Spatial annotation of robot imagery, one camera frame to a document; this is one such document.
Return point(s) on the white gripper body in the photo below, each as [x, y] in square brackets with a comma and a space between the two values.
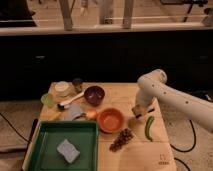
[143, 101]

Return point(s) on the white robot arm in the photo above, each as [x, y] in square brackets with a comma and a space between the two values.
[153, 85]

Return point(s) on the green plastic tray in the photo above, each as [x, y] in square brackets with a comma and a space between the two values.
[44, 155]

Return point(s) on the green chili pepper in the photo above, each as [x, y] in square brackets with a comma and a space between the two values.
[148, 125]

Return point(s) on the orange bowl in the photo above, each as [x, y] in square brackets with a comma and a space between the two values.
[110, 120]

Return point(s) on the dark purple bowl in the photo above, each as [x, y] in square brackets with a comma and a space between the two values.
[94, 95]

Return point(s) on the orange onion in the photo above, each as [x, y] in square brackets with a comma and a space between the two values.
[91, 114]

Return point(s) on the black device on floor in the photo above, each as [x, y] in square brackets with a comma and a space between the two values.
[202, 95]

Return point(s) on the dark small jar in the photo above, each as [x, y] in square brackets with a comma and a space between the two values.
[77, 83]

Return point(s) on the grey cleaver knife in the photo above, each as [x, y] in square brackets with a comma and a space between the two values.
[68, 113]

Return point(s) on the white spoon with black head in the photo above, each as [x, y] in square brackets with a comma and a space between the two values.
[66, 103]

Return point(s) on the white round container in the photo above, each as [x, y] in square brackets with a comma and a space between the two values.
[62, 88]

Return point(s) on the blue grey sponge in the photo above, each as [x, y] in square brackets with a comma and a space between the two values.
[68, 151]

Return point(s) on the small green cup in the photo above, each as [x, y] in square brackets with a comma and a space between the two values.
[47, 99]

